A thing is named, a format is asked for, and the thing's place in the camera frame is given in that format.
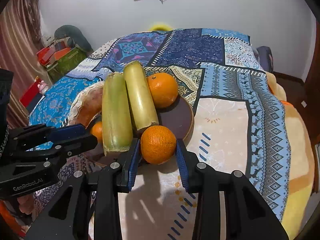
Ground grey plush toy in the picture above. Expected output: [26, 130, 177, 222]
[54, 25, 94, 55]

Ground green patterned box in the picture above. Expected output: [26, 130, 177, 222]
[47, 49, 88, 82]

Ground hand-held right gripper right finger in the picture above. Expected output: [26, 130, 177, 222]
[176, 139, 288, 240]

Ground red flat box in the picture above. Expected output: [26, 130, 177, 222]
[19, 77, 47, 109]

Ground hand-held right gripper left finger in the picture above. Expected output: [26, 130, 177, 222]
[25, 137, 140, 240]

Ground orange with sticker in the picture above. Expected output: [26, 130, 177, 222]
[140, 125, 177, 165]

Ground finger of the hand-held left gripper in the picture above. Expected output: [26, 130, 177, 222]
[10, 124, 87, 150]
[15, 134, 98, 167]

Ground purple round plate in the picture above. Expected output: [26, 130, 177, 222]
[91, 95, 194, 167]

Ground yellow fleece blanket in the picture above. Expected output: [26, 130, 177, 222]
[265, 71, 316, 240]

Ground striped brown curtain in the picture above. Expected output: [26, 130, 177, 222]
[0, 0, 48, 129]

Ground yellow curved object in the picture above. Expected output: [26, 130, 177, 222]
[149, 23, 173, 31]

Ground person's left hand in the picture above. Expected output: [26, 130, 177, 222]
[18, 194, 36, 216]

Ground green sugarcane piece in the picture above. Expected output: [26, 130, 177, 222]
[123, 61, 160, 137]
[101, 72, 134, 157]

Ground peeled pomelo slice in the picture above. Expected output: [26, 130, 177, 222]
[68, 81, 105, 128]

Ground small tangerine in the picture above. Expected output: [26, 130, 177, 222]
[90, 121, 103, 143]

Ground blue patchwork blanket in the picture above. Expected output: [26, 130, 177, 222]
[29, 28, 292, 240]

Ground large orange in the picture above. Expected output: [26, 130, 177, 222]
[147, 73, 179, 109]

